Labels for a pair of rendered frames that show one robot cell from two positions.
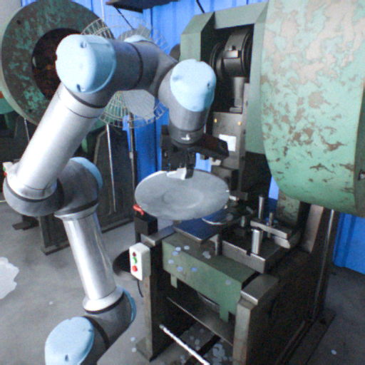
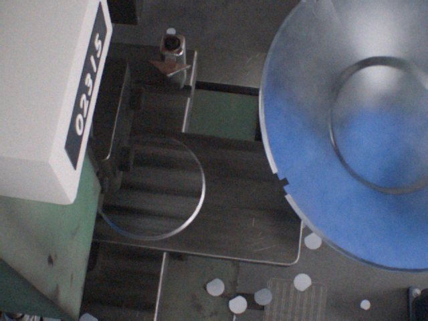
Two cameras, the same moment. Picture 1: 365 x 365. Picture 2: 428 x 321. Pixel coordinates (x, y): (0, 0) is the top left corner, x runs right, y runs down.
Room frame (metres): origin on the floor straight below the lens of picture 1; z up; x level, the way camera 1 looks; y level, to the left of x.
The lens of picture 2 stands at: (1.10, 0.10, 1.51)
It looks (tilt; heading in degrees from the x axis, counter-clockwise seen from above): 69 degrees down; 231
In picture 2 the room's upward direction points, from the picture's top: 3 degrees clockwise
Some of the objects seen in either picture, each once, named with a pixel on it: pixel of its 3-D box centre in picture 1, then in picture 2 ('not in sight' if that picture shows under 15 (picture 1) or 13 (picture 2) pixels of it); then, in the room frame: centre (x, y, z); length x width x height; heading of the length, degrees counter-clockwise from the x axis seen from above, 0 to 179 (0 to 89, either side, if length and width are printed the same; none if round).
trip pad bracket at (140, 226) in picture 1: (146, 234); not in sight; (1.14, 0.15, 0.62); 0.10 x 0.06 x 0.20; 46
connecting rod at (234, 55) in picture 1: (244, 82); not in sight; (1.09, -0.23, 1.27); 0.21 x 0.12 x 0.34; 136
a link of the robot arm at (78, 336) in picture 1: (73, 351); not in sight; (0.56, 0.28, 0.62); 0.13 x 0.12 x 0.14; 150
